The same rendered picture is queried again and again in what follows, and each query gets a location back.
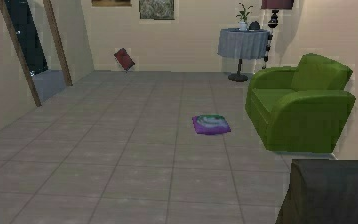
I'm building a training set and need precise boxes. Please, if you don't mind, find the dark grey cloth covered furniture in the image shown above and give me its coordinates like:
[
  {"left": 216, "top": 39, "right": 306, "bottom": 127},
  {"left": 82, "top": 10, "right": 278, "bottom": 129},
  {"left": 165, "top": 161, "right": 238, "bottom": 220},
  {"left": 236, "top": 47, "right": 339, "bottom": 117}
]
[{"left": 275, "top": 158, "right": 358, "bottom": 224}]

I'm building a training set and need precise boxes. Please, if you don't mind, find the brown framed picture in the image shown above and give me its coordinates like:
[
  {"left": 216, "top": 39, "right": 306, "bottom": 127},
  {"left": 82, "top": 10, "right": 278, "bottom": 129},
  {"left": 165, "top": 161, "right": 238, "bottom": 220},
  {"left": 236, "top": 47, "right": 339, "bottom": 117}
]
[{"left": 91, "top": 0, "right": 133, "bottom": 8}]

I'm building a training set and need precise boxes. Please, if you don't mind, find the round table with grey cloth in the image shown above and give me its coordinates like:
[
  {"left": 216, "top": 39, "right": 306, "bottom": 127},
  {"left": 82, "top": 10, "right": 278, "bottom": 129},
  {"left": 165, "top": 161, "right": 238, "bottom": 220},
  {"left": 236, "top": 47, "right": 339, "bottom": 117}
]
[{"left": 216, "top": 27, "right": 271, "bottom": 83}]

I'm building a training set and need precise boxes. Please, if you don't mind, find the green armchair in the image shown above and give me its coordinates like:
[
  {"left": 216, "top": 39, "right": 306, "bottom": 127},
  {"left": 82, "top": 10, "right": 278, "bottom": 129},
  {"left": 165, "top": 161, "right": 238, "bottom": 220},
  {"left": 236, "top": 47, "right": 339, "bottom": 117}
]
[{"left": 244, "top": 53, "right": 357, "bottom": 154}]

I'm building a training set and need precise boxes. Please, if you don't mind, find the brown door frame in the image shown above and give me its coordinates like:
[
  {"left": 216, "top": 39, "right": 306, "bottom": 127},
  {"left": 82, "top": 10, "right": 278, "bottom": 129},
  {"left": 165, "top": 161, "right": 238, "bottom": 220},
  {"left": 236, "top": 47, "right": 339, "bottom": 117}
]
[{"left": 0, "top": 0, "right": 74, "bottom": 108}]

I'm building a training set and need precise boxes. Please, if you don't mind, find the grey green framed picture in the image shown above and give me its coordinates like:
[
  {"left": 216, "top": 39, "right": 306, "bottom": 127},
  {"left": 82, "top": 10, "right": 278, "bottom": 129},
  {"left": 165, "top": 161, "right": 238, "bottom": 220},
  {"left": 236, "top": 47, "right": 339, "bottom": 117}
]
[{"left": 138, "top": 0, "right": 175, "bottom": 21}]

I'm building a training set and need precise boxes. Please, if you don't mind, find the purple floor cushion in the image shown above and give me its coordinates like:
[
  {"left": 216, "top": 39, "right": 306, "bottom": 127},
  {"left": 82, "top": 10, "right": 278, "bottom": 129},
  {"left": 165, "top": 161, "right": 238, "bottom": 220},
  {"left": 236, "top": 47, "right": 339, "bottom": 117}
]
[{"left": 191, "top": 114, "right": 232, "bottom": 136}]

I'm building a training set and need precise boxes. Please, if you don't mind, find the green plant in white pot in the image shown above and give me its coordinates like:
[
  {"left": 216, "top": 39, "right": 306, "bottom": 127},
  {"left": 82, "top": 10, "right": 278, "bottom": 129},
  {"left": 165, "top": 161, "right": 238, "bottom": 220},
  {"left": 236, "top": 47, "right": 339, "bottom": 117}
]
[{"left": 235, "top": 2, "right": 254, "bottom": 32}]

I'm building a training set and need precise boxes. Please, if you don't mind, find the black floor lamp red shade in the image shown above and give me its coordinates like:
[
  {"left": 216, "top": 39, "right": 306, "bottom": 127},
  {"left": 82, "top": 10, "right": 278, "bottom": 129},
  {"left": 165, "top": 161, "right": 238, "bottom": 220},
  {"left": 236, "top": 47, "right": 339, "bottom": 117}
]
[{"left": 260, "top": 0, "right": 295, "bottom": 70}]

